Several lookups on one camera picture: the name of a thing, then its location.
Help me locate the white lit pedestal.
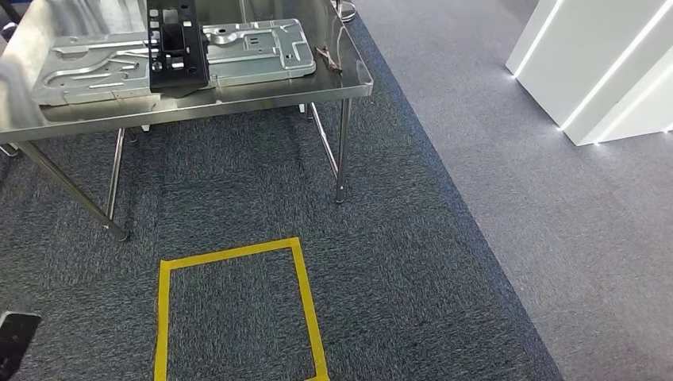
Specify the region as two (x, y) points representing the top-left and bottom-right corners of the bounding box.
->
(505, 0), (673, 148)

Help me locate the stamped sheet metal panel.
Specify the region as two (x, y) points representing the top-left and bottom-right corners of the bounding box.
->
(31, 18), (318, 106)

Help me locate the black plastic plate frame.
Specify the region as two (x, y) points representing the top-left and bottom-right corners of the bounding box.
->
(146, 0), (210, 94)

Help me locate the steel workbench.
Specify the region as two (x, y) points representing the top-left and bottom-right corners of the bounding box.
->
(0, 0), (375, 243)

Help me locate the red and white wire bundle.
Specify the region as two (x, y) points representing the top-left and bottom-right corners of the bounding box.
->
(314, 45), (344, 75)

